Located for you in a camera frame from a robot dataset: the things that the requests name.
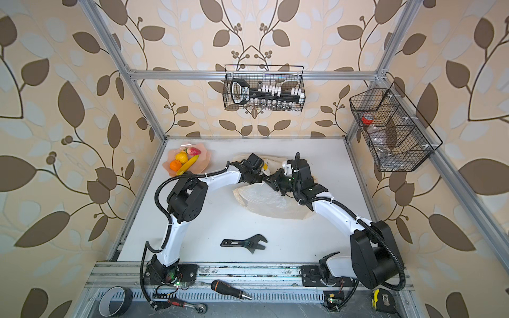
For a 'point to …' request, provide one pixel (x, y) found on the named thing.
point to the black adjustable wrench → (252, 242)
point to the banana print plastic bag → (262, 199)
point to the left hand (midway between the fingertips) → (274, 187)
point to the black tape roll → (114, 301)
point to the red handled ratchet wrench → (199, 308)
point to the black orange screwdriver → (225, 287)
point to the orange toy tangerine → (175, 165)
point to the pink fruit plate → (199, 165)
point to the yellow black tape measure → (383, 300)
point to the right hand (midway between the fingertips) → (262, 178)
